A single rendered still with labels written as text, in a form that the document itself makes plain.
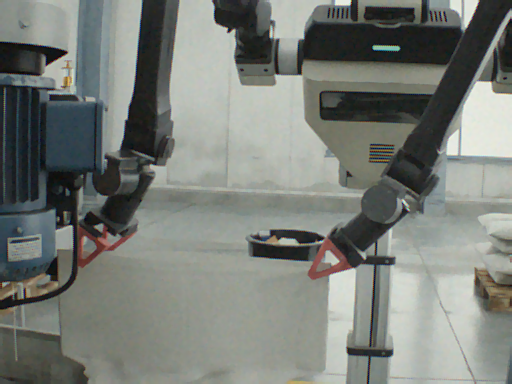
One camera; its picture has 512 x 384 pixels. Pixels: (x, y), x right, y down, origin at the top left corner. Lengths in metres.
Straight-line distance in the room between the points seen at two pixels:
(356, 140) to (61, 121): 0.84
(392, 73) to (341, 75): 0.11
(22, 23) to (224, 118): 8.57
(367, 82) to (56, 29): 0.76
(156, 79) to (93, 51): 8.85
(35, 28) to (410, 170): 0.61
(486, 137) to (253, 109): 3.64
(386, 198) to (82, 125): 0.46
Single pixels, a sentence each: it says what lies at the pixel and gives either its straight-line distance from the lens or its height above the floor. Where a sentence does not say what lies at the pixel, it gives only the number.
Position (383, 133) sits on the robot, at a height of 1.27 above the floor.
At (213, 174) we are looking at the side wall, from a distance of 9.29.
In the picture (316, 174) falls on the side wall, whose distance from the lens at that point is 9.01.
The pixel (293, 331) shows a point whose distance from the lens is 1.05.
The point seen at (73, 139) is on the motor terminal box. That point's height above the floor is 1.26.
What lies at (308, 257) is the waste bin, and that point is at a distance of 3.16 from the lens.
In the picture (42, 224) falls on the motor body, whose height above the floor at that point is 1.15.
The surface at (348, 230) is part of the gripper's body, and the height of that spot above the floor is 1.11.
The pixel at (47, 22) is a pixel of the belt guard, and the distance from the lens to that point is 0.72.
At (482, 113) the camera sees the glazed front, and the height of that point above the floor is 1.57.
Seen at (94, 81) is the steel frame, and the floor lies 1.91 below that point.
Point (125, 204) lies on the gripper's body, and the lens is 1.03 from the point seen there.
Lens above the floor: 1.28
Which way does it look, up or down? 3 degrees down
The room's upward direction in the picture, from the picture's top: 2 degrees clockwise
